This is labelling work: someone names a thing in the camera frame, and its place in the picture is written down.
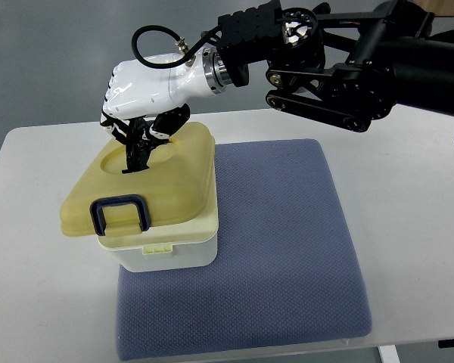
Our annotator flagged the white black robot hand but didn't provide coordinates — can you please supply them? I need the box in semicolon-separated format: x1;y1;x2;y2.
100;47;231;146

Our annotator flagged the black lid handle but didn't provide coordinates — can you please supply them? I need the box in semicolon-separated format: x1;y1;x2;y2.
123;117;157;174

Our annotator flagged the yellow storage box lid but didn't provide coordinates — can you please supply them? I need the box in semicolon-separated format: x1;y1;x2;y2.
60;122;216;237

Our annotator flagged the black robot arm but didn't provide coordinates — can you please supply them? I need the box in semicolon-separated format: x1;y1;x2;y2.
214;1;454;132

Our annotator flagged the white storage box base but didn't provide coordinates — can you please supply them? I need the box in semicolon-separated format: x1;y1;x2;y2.
98;198;219;272

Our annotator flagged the blue front latch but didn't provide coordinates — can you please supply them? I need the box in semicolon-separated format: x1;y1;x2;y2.
89;194;151;236

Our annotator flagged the blue grey fabric mat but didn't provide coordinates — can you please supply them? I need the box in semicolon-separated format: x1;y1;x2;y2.
116;139;372;361

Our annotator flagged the white table leg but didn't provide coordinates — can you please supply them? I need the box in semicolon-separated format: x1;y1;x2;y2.
378;345;401;363

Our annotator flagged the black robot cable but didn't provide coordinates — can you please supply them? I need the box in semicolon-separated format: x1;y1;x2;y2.
131;24;222;70

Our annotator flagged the black table bracket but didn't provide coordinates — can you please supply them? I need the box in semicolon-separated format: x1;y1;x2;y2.
437;339;454;349

